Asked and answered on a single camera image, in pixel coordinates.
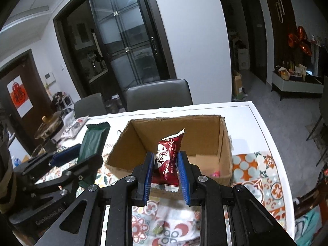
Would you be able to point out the pink snack packet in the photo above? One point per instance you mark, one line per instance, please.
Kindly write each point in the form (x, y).
(216, 173)

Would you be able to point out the white leaf print bag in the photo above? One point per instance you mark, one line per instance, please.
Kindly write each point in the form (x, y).
(74, 128)

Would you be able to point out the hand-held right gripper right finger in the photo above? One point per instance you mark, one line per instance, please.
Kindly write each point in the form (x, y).
(183, 179)

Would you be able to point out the white wall intercom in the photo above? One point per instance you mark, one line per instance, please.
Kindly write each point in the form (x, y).
(49, 77)

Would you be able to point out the red foil balloons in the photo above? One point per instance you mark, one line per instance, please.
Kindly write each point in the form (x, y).
(298, 39)

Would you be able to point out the red and white snack packet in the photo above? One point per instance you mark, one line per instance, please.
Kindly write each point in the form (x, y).
(167, 158)

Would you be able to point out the brown cardboard box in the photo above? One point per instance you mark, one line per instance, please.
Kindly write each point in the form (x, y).
(205, 133)

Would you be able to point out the green snack packet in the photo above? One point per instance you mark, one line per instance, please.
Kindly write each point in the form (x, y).
(93, 141)

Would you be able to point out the tile patterned tablecloth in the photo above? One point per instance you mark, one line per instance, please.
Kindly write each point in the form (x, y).
(258, 174)

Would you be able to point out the white box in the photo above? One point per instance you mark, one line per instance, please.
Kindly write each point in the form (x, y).
(243, 59)

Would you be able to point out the grey dining chair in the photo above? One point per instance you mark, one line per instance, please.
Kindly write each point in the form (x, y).
(89, 106)
(321, 117)
(158, 94)

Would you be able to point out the teal cloth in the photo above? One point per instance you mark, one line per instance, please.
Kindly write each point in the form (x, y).
(308, 225)

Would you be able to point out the small green candy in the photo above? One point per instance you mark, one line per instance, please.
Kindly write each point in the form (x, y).
(158, 229)

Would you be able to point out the red and white door poster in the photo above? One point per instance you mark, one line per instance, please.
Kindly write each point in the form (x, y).
(20, 97)

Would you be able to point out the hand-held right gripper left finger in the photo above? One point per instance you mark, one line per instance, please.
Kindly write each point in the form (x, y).
(148, 176)

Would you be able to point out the white low cabinet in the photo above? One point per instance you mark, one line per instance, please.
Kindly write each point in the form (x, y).
(297, 88)

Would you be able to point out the sliding glass door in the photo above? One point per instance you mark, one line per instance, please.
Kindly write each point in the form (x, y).
(128, 43)

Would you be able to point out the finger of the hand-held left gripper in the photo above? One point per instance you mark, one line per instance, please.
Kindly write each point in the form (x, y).
(65, 156)
(84, 165)

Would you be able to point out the metal hot pot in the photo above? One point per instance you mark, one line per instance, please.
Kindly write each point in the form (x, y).
(50, 126)

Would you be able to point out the cardboard box on floor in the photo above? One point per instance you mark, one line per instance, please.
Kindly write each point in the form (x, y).
(237, 84)

